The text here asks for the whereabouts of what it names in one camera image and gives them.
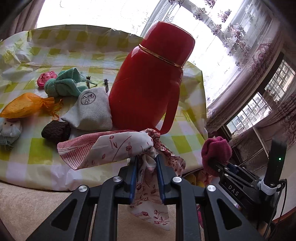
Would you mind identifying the dark red knit hat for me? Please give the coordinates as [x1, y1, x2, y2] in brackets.
[201, 137, 232, 177]

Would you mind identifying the dark brown knit item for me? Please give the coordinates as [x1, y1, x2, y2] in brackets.
[41, 120, 71, 145]

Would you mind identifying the red floral white scarf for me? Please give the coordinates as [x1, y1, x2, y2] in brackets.
[57, 128, 186, 231]

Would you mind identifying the light blue plush toy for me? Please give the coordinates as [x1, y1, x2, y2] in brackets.
[0, 118, 23, 151]

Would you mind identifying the grey drawstring pouch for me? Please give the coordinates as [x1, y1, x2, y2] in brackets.
[61, 87, 112, 131]

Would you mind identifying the orange organza pouch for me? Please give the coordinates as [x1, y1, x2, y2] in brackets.
[1, 92, 63, 119]

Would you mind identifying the green teal cloth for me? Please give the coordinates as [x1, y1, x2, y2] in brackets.
[44, 68, 97, 97]

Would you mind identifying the pink round pouch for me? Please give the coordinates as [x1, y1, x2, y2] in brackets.
[37, 71, 57, 89]

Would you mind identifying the salmon pink cloth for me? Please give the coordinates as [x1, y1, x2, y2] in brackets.
[196, 170, 213, 187]

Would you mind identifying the yellow rectangular sponge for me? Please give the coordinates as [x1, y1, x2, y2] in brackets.
[184, 173, 197, 186]

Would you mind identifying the beige velvet cushion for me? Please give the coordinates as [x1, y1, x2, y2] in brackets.
[1, 182, 176, 240]

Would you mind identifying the red thermos jug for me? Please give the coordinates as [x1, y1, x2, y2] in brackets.
[109, 22, 195, 135]

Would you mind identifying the green checkered plastic tablecloth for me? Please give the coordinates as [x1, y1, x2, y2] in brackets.
[0, 24, 209, 191]

